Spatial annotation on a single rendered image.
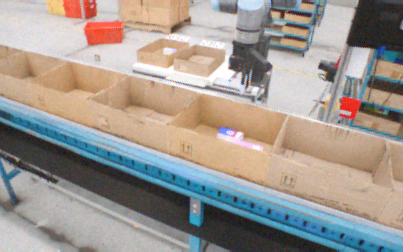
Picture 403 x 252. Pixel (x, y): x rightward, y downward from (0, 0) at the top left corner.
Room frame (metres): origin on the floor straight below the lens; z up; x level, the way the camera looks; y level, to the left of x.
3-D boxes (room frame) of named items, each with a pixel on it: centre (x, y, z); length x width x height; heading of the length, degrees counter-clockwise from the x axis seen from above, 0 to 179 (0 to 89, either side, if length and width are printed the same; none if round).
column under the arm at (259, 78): (2.08, -0.30, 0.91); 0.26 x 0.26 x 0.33; 70
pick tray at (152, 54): (2.40, 0.38, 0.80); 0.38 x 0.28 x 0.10; 158
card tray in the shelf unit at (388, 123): (1.98, -1.30, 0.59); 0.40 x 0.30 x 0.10; 155
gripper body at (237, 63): (1.14, -0.13, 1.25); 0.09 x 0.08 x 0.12; 67
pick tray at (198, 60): (2.27, 0.07, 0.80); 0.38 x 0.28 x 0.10; 159
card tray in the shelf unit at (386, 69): (1.99, -1.30, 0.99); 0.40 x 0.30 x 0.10; 154
